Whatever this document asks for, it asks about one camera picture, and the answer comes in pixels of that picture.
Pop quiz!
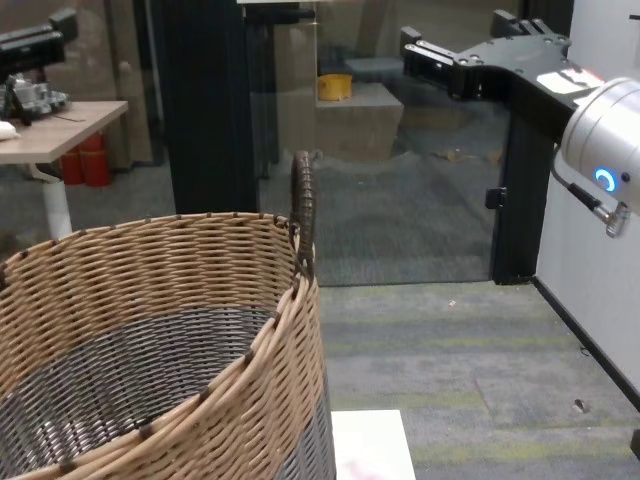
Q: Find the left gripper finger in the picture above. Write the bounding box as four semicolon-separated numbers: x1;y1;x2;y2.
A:
0;7;80;77

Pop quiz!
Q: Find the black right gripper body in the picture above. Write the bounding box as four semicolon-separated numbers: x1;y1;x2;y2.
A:
451;33;610;142

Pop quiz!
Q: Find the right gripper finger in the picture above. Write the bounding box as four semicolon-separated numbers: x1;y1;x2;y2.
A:
491;8;572;40
399;26;485;100

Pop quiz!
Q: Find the tan wicker clothes basket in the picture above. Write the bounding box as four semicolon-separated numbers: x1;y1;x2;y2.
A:
0;149;335;480

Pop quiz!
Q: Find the electronics assembly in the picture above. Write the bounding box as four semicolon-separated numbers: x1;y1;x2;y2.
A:
0;72;71;126

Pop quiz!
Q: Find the long light wood desk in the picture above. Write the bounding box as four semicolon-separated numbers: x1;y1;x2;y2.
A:
0;99;130;241

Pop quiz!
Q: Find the beige large box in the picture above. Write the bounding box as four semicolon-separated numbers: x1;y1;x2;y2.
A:
314;82;405;162

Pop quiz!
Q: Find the yellow bucket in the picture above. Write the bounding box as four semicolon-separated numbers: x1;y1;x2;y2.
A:
318;73;355;101

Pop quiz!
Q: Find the red fire extinguisher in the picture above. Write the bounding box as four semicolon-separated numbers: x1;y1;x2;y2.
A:
59;149;85;186
78;130;112;189

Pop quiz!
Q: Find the wide black pillar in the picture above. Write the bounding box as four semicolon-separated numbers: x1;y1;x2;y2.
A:
149;0;261;216

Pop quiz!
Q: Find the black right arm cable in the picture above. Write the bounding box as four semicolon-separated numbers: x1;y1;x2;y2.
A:
551;142;632;239

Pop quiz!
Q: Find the black door frame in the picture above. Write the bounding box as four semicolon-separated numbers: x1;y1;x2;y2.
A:
489;0;574;287

